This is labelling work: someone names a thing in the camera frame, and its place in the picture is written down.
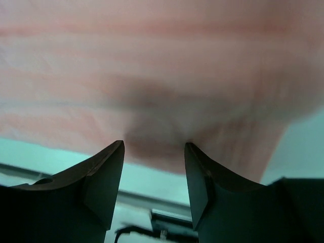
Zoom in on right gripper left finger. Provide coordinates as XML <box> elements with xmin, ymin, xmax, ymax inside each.
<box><xmin>1</xmin><ymin>140</ymin><xmax>125</xmax><ymax>242</ymax></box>

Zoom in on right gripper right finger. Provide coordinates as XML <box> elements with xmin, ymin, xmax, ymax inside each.
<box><xmin>184</xmin><ymin>143</ymin><xmax>323</xmax><ymax>242</ymax></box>

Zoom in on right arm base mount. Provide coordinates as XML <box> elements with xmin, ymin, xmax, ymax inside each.
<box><xmin>114</xmin><ymin>209</ymin><xmax>199</xmax><ymax>242</ymax></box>

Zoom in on salmon pink t-shirt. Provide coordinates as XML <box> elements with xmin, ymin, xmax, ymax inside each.
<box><xmin>1</xmin><ymin>1</ymin><xmax>323</xmax><ymax>181</ymax></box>

